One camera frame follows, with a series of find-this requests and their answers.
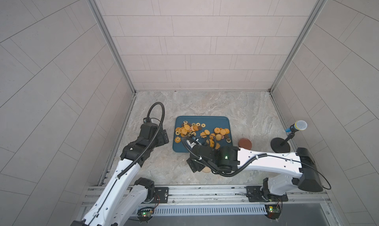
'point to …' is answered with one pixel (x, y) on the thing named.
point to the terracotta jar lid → (245, 142)
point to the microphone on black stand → (281, 145)
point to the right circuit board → (273, 211)
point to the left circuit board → (145, 214)
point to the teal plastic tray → (213, 131)
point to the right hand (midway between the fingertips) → (193, 159)
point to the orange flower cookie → (203, 134)
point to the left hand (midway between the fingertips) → (162, 133)
